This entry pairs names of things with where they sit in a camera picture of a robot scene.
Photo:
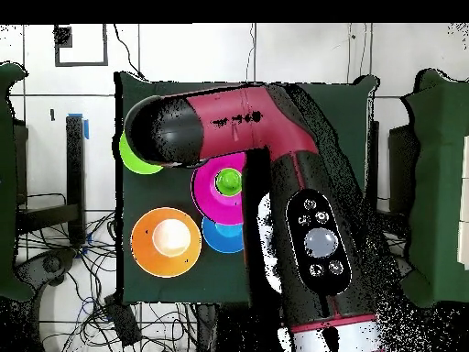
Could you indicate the large pink bowl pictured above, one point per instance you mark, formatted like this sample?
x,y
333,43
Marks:
x,y
205,198

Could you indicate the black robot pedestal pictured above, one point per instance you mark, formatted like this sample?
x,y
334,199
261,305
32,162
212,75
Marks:
x,y
231,330

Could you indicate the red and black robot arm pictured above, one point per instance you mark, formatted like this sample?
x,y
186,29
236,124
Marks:
x,y
238,121

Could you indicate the black stand frame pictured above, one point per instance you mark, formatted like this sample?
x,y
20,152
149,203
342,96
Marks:
x,y
75,165
373,146

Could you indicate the large orange bowl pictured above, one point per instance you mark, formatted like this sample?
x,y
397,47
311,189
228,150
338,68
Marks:
x,y
146,249

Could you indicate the light blue bowl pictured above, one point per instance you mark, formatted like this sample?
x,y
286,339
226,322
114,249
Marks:
x,y
223,240

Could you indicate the green cup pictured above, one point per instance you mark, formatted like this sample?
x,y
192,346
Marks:
x,y
229,181

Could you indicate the light green bowl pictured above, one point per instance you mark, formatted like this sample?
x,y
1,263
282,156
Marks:
x,y
133,161

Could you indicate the dark green tablecloth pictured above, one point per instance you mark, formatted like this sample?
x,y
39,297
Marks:
x,y
165,190

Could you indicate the green-clothed side table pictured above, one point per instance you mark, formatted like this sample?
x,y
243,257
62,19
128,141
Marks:
x,y
439,183
7,256

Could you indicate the black power strip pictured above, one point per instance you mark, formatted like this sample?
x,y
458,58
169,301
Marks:
x,y
122,321

